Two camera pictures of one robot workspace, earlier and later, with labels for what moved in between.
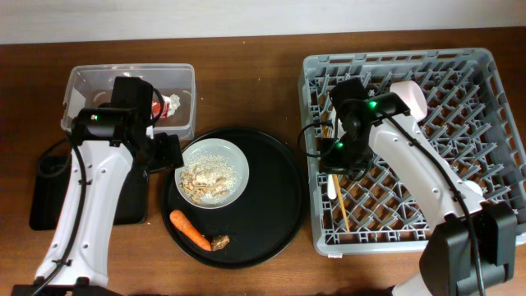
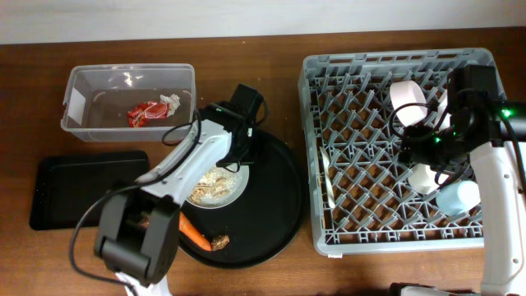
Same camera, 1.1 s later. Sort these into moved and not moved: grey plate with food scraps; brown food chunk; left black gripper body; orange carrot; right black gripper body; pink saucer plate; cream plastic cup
Moved: cream plastic cup; right black gripper body; left black gripper body
Not moved: orange carrot; pink saucer plate; grey plate with food scraps; brown food chunk
